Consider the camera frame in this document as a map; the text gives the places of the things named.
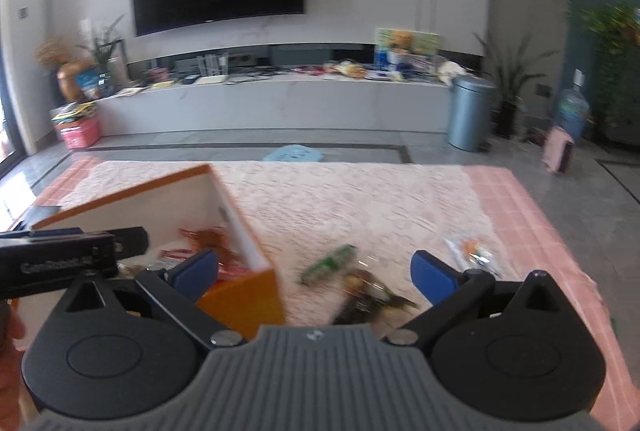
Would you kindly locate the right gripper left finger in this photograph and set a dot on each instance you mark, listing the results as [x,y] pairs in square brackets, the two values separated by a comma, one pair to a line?
[173,294]

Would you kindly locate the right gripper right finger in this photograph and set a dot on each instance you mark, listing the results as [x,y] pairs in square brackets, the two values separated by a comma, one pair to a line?
[453,295]

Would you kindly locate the red snack bag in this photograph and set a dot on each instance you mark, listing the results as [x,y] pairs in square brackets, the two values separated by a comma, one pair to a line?
[215,239]

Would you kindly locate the dark clear snack packet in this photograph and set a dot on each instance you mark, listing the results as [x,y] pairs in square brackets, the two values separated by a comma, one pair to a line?
[366,299]

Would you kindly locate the green sausage stick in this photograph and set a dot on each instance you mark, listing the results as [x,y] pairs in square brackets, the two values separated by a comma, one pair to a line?
[329,265]

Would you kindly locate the person's left hand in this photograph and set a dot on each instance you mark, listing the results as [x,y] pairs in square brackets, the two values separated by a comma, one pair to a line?
[11,371]

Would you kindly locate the white breadstick snack packet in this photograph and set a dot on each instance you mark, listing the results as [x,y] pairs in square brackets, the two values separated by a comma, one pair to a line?
[473,253]

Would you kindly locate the orange cardboard box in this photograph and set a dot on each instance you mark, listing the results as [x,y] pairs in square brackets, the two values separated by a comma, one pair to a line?
[192,199]

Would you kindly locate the pink checkered tablecloth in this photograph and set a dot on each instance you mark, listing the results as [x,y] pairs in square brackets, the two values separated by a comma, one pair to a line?
[540,260]

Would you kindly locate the pink storage basket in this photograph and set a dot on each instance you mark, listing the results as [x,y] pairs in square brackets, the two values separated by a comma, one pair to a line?
[80,134]

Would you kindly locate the white lace tablecloth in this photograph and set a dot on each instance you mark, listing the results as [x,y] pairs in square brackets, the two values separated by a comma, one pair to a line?
[281,218]

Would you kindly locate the light blue plastic stool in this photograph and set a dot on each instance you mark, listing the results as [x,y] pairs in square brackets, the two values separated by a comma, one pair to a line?
[294,153]

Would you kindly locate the pink small heater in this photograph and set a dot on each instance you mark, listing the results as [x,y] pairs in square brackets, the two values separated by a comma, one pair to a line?
[557,150]

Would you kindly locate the orange vase with plants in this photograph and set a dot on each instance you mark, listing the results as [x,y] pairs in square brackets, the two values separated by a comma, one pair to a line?
[54,55]

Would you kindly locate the blue-grey trash bin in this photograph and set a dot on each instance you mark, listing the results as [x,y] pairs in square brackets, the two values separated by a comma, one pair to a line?
[471,103]

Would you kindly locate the white TV console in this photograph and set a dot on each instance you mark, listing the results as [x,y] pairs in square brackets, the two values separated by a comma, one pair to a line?
[290,101]

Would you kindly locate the blue water jug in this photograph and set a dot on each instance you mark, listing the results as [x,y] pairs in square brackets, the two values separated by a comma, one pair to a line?
[573,110]

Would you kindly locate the white wifi router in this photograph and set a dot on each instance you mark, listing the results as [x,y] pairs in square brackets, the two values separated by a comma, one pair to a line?
[213,65]

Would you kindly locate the potted long-leaf plant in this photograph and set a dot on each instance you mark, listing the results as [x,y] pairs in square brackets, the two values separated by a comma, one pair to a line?
[510,70]

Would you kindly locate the teddy bear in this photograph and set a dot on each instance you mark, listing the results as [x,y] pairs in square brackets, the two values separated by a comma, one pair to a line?
[400,41]

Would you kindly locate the trailing green ivy plant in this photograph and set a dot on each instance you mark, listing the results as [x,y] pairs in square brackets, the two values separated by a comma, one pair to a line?
[615,29]

